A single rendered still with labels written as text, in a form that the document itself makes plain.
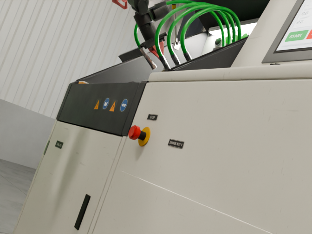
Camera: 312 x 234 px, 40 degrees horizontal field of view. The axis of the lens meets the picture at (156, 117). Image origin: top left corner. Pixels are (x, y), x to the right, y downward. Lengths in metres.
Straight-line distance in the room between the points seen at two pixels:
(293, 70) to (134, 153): 0.50
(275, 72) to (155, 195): 0.37
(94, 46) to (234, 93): 7.91
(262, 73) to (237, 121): 0.10
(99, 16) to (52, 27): 1.02
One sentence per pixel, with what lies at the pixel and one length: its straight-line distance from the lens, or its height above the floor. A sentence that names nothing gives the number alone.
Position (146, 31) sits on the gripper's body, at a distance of 1.59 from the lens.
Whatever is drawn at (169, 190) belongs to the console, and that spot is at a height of 0.70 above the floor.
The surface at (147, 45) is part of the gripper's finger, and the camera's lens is 1.57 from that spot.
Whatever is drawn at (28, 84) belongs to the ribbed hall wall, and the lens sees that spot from 8.15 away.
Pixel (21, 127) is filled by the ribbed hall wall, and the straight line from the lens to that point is 8.16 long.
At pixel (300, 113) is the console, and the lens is 0.71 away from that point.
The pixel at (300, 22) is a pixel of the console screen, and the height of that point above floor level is 1.23.
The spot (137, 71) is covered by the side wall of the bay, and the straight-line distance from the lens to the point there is 1.90.
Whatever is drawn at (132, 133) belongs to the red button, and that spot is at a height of 0.79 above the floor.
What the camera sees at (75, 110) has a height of 0.84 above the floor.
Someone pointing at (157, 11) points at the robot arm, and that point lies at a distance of 1.61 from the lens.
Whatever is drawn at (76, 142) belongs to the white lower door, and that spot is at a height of 0.73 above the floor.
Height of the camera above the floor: 0.73
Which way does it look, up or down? 7 degrees up
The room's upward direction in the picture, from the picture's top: 19 degrees clockwise
